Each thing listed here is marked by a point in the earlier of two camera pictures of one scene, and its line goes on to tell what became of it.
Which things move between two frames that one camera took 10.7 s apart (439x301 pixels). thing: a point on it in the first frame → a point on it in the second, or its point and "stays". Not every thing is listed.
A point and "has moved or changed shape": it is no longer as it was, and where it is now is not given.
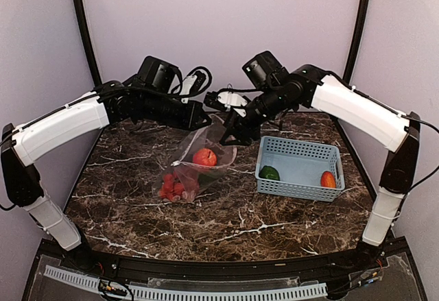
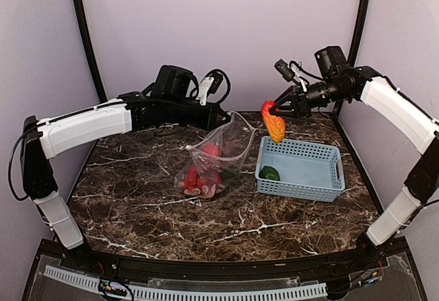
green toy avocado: [269, 172] stays
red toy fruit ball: [204, 156] → [211, 149]
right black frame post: [363, 12] stays
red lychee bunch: [171, 189] → [201, 184]
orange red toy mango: [328, 179] → [276, 125]
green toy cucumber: [205, 179] → [227, 175]
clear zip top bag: [198, 158] has moved or changed shape
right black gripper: [240, 126] → [303, 107]
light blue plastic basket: [300, 164] stays
